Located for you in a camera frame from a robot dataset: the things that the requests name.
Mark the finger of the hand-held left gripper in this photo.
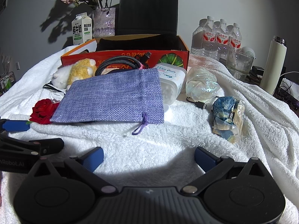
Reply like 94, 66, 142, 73
0, 138, 65, 156
0, 119, 31, 134

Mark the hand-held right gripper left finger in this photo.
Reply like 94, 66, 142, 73
28, 147, 118, 195

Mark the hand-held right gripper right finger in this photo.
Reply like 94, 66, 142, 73
182, 146, 273, 195

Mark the red fabric rose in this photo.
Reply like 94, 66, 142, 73
29, 99, 61, 125

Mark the black usb cable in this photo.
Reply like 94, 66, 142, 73
186, 96, 207, 110

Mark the blue snack wrapper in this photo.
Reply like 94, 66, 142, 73
211, 96, 246, 144

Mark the purple linen drawstring pouch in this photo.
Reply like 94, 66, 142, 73
50, 69, 165, 136

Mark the iridescent plastic bag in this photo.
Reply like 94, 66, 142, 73
186, 66, 221, 104

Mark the yellow white plush toy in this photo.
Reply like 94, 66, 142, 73
52, 58, 98, 90

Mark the orange cardboard box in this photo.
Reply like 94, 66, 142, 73
61, 35, 190, 74

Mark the white plastic wipes container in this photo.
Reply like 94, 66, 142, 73
152, 63, 188, 122

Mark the braided charging cable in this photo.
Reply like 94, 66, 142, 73
94, 51, 152, 76

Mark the white terry towel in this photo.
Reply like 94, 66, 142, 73
0, 44, 299, 224

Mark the clear glass cup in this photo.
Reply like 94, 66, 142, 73
225, 50, 255, 81

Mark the white milk carton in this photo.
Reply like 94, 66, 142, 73
71, 13, 94, 45

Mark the white thermos bottle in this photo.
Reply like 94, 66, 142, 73
259, 36, 287, 96

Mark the white round gadget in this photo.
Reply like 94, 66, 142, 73
241, 46, 256, 59

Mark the pack of water bottles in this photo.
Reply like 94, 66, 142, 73
190, 15, 243, 61

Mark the black paper bag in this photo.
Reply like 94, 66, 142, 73
116, 0, 179, 37

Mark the wire rack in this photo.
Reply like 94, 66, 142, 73
0, 72, 16, 94

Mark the thin black cord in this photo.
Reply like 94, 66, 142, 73
43, 82, 69, 94

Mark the tangle of desk cables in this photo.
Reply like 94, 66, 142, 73
278, 71, 299, 99

